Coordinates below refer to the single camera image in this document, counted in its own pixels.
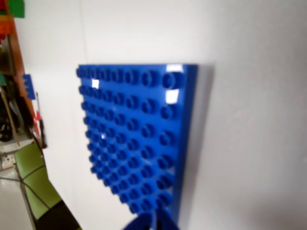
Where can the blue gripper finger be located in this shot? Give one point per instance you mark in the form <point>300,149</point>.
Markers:
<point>166,222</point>
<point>144,222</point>

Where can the green block top left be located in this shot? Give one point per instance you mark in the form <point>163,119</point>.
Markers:
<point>16,8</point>

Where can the blue 8x8 studded baseplate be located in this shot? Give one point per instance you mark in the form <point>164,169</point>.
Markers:
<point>134,134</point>

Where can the orange toy block stack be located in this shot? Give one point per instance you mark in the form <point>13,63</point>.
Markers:
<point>6,26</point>

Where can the small blue toy block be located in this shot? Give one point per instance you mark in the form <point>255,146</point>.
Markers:
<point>28,86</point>

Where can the green office chair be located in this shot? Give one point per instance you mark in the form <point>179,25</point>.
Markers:
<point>36,182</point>

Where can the red black screwdriver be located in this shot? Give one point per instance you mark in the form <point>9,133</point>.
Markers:
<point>43,131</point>

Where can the brown wooden board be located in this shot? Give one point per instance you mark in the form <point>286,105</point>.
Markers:
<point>20,72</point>

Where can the wooden stick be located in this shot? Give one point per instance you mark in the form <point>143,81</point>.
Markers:
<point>10,119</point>

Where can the white power strip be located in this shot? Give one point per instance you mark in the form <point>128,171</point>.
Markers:
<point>7,160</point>

